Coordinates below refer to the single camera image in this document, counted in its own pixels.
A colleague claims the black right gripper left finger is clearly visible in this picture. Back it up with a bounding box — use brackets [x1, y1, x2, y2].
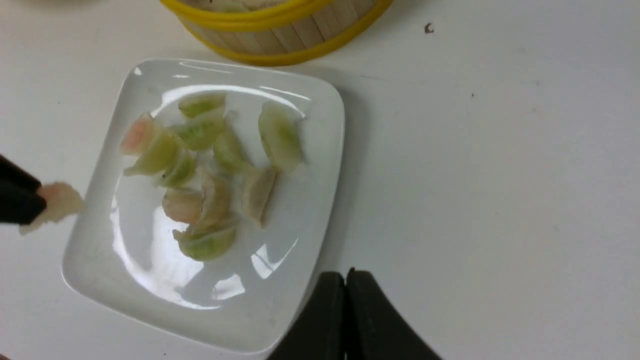
[268, 271, 346, 360]

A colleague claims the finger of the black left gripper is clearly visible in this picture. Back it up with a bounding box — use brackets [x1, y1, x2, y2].
[0, 194, 47, 226]
[0, 154, 42, 192]

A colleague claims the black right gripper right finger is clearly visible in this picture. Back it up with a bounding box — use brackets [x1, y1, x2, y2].
[346, 268, 441, 360]

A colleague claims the pink dumpling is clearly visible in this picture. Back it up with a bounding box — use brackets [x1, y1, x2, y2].
[162, 188, 202, 225]
[119, 112, 157, 157]
[19, 181, 86, 236]

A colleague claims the white square plate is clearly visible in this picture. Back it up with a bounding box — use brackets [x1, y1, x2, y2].
[62, 58, 345, 354]

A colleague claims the green dumpling bottom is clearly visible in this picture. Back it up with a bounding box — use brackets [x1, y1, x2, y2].
[172, 214, 241, 262]

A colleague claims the green dumpling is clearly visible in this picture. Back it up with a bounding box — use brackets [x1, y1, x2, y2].
[212, 127, 252, 174]
[178, 91, 227, 119]
[152, 150, 197, 189]
[172, 214, 241, 262]
[123, 130, 180, 177]
[167, 111, 226, 152]
[258, 101, 303, 173]

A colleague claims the green dumpling lower left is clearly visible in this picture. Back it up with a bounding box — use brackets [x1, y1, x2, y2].
[152, 150, 197, 189]

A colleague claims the pink dumpling bottom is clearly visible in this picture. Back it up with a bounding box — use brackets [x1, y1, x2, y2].
[162, 188, 202, 225]

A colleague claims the white dumpling centre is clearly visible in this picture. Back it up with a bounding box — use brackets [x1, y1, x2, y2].
[192, 170, 231, 233]

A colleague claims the green dumpling top middle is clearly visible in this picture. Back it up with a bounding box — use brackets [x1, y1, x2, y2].
[178, 91, 227, 119]

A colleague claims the green dumpling centre right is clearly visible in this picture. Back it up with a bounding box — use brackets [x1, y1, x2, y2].
[212, 127, 252, 174]

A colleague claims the yellow-rimmed bamboo steamer basket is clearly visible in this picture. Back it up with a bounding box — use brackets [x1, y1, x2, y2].
[162, 0, 392, 68]

